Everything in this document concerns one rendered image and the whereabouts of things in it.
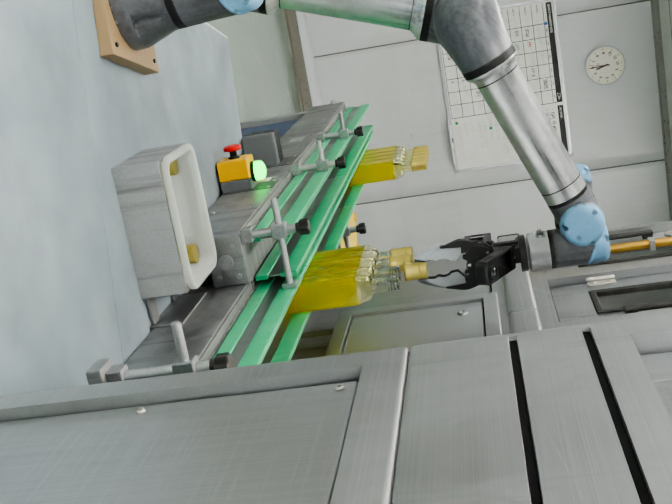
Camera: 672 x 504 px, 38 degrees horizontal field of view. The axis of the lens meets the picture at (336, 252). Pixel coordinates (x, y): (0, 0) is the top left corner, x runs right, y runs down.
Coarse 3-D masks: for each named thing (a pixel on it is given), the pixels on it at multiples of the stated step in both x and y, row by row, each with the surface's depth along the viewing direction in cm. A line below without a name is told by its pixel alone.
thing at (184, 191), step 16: (192, 160) 171; (176, 176) 172; (192, 176) 172; (176, 192) 173; (192, 192) 173; (176, 208) 157; (192, 208) 173; (176, 224) 158; (192, 224) 174; (208, 224) 174; (176, 240) 159; (192, 240) 175; (208, 240) 175; (208, 256) 175; (192, 272) 168; (208, 272) 169; (192, 288) 162
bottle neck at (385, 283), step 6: (384, 276) 186; (390, 276) 186; (396, 276) 185; (372, 282) 185; (378, 282) 185; (384, 282) 185; (390, 282) 185; (396, 282) 184; (378, 288) 185; (384, 288) 185; (390, 288) 185; (396, 288) 185
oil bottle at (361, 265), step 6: (342, 264) 194; (348, 264) 193; (354, 264) 193; (360, 264) 192; (366, 264) 192; (312, 270) 194; (318, 270) 193; (324, 270) 192; (330, 270) 192; (336, 270) 191; (342, 270) 190; (348, 270) 190; (366, 270) 190; (372, 270) 191; (306, 276) 191; (372, 276) 190
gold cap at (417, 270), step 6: (408, 264) 190; (414, 264) 190; (420, 264) 190; (426, 264) 191; (408, 270) 190; (414, 270) 189; (420, 270) 189; (426, 270) 189; (408, 276) 190; (414, 276) 190; (420, 276) 190; (426, 276) 190
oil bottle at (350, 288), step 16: (352, 272) 187; (304, 288) 186; (320, 288) 185; (336, 288) 185; (352, 288) 184; (368, 288) 185; (304, 304) 186; (320, 304) 186; (336, 304) 186; (352, 304) 185
